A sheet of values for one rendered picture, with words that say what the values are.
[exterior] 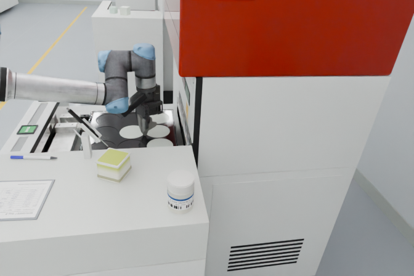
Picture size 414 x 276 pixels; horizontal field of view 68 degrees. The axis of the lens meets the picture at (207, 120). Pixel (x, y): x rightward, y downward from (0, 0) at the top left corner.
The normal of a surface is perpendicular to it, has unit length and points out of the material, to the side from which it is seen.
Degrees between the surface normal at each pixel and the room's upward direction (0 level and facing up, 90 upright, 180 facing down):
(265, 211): 90
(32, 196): 0
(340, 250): 0
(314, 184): 90
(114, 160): 0
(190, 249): 90
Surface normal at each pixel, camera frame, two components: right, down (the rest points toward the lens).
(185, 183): 0.06, -0.87
